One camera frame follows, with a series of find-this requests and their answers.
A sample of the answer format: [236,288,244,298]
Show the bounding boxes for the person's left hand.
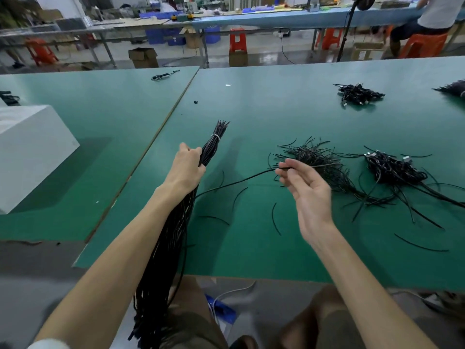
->
[161,142,207,201]

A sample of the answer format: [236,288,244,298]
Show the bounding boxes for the person's right hand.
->
[275,158,335,248]

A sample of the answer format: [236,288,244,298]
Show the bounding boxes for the pile of black wire ties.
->
[269,137,364,197]

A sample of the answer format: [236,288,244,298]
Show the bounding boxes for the long black cable bundle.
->
[129,120,231,349]

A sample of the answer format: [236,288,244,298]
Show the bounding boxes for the small cable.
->
[151,69,181,82]

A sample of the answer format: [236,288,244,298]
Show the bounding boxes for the small pile of knotted cables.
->
[334,83,386,108]

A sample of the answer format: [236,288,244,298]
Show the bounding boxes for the large heap of black cables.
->
[434,79,465,99]

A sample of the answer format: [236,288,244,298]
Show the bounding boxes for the person's left forearm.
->
[32,184,191,349]

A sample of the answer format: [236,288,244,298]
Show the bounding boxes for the person's right forearm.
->
[309,225,437,349]

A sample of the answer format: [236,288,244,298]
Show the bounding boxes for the person's brown shorts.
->
[160,276,230,349]

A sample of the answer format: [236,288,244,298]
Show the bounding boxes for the open cardboard box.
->
[128,47,160,69]

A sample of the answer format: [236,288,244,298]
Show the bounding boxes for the blue plastic item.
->
[205,294,238,326]

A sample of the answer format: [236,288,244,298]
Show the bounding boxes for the red plastic stool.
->
[229,29,248,54]

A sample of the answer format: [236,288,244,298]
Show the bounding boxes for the large white box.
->
[0,105,81,215]

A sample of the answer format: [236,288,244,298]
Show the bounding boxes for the orange plastic stool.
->
[25,40,59,67]
[398,32,449,59]
[320,27,342,50]

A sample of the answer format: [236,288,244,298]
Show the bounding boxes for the black fan on stand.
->
[336,0,377,63]

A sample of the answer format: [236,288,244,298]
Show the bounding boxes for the long blue workbench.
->
[138,0,465,32]

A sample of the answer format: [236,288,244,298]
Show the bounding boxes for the white shirt sleeve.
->
[28,338,70,349]

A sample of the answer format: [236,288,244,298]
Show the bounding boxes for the loose black wire tie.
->
[394,233,450,253]
[271,202,283,237]
[232,187,249,209]

